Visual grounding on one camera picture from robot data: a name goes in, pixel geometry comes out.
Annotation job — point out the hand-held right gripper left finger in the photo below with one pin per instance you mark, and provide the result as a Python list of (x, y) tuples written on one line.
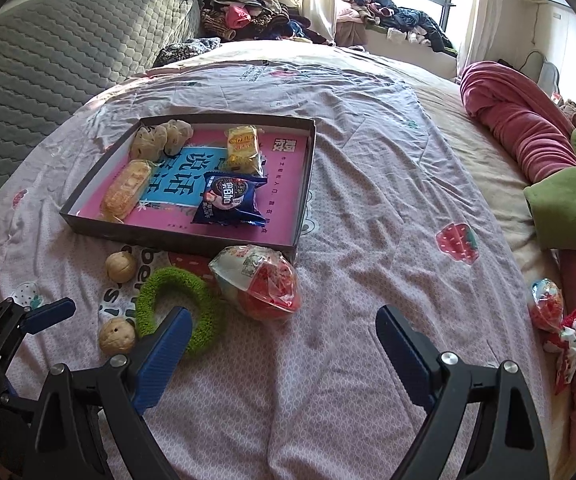
[(163, 360)]

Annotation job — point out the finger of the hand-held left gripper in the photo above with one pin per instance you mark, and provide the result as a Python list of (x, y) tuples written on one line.
[(50, 312)]

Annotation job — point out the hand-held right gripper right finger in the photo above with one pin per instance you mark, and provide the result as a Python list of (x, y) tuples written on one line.
[(407, 360)]

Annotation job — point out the walnut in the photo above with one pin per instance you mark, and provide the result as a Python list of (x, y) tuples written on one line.
[(116, 336), (122, 266)]

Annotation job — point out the shallow dark cardboard box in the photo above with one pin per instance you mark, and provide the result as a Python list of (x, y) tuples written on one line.
[(168, 241)]

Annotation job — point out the large egg-shaped toy packet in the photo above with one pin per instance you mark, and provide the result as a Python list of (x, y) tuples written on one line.
[(258, 282)]

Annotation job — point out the orange cake packet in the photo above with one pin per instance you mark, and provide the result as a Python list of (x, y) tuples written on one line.
[(125, 190)]

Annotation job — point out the blue cookie packet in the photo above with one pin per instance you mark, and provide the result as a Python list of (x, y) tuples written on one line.
[(230, 200)]

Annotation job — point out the cream plush toy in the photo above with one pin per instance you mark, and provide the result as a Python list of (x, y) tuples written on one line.
[(155, 140)]

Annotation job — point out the yellow cracker packet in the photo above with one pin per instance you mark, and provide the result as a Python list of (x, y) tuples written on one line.
[(244, 150)]

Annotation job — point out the pink printed bedsheet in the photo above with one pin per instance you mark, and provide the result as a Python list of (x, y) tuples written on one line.
[(367, 210)]

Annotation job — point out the red floral cloth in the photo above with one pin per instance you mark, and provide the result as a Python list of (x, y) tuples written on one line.
[(570, 340)]

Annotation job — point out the green cloth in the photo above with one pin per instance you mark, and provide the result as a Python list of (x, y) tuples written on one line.
[(567, 210)]

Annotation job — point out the grey quilted headboard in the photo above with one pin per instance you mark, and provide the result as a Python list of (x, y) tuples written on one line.
[(53, 70)]

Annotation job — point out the pink blanket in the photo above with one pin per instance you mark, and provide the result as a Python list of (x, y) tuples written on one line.
[(512, 120)]

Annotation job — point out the dark patterned cloth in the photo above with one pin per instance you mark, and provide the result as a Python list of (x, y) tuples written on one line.
[(188, 52)]

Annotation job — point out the white fan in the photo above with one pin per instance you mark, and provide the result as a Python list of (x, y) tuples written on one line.
[(548, 77)]

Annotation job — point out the clothes pile on windowsill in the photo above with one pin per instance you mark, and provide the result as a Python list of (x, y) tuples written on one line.
[(402, 20)]

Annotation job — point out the pile of dark clothes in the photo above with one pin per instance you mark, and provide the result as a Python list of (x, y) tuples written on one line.
[(258, 15)]

